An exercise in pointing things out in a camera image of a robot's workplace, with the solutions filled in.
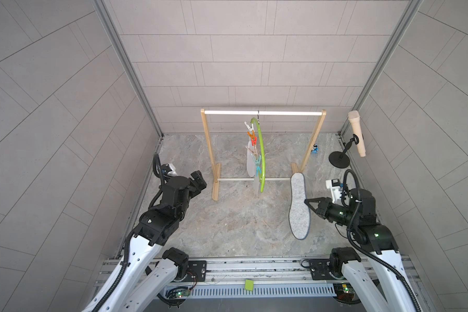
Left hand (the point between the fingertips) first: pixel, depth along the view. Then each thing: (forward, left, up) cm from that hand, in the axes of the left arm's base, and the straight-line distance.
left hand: (198, 175), depth 72 cm
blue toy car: (+31, -58, -20) cm, 69 cm away
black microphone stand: (+24, -70, -20) cm, 76 cm away
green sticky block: (-32, -19, -21) cm, 43 cm away
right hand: (-9, -39, -5) cm, 41 cm away
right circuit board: (-33, -53, -22) cm, 67 cm away
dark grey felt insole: (-13, -37, -6) cm, 40 cm away
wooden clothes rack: (+19, -3, -22) cm, 29 cm away
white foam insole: (+26, -22, -25) cm, 42 cm away
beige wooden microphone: (+27, -66, +7) cm, 72 cm away
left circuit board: (-34, +3, -20) cm, 40 cm away
